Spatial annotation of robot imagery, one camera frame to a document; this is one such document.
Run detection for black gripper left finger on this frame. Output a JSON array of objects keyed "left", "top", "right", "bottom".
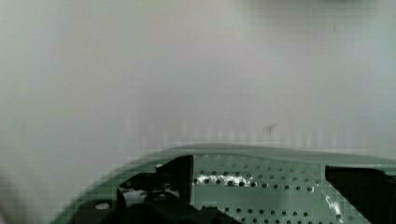
[{"left": 66, "top": 154, "right": 244, "bottom": 224}]

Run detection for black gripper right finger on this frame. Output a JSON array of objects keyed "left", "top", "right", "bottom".
[{"left": 325, "top": 166, "right": 396, "bottom": 224}]

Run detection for green plastic strainer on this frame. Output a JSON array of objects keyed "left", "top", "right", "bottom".
[{"left": 50, "top": 144, "right": 395, "bottom": 224}]

